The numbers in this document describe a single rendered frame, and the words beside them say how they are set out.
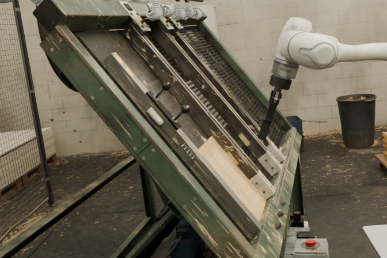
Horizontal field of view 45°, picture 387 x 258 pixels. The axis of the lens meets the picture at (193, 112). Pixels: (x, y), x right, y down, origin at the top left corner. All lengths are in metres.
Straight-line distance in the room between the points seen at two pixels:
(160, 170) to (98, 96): 0.35
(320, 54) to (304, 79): 5.91
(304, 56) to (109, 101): 0.71
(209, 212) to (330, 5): 5.93
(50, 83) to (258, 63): 3.31
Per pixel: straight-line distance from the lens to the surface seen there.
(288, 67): 1.67
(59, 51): 1.82
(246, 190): 2.22
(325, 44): 1.49
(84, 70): 1.78
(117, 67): 1.99
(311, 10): 7.37
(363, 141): 6.55
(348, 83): 7.51
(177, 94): 2.30
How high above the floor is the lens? 1.72
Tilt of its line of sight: 9 degrees down
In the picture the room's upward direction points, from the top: 7 degrees counter-clockwise
